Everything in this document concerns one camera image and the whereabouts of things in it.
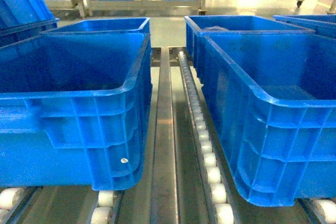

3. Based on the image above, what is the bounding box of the blue plastic bin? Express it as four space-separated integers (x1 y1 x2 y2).
202 34 335 207
1 33 152 190

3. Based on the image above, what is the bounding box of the steel shelf rack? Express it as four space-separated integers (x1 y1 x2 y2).
1 47 335 223

